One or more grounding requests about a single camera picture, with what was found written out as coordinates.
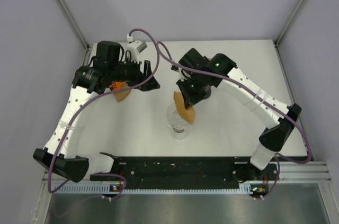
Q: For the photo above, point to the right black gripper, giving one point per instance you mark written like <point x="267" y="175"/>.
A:
<point x="189" y="100"/>

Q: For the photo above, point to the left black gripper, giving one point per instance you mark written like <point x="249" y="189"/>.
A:
<point x="137" y="75"/>

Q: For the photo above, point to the clear glass dripper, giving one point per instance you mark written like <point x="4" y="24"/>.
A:
<point x="174" y="118"/>

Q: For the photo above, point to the clear glass flask with coffee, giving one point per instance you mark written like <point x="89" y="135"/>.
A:
<point x="179" y="133"/>

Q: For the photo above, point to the dark carafe with red lid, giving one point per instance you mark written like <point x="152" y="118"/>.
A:
<point x="204" y="93"/>

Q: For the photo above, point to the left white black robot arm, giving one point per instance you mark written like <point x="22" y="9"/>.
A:
<point x="63" y="144"/>

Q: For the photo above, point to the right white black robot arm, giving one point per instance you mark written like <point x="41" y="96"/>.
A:
<point x="277" y="116"/>

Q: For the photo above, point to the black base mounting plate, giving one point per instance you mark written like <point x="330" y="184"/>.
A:
<point x="188" y="173"/>

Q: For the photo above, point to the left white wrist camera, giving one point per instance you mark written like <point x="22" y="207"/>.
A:
<point x="134" y="49"/>

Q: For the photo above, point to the right aluminium frame post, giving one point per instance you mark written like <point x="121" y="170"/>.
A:
<point x="289" y="22"/>

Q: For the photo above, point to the aluminium frame post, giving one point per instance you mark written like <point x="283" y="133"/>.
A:
<point x="289" y="22"/>
<point x="72" y="23"/>

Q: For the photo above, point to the left aluminium frame post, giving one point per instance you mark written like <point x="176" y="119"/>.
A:
<point x="72" y="23"/>

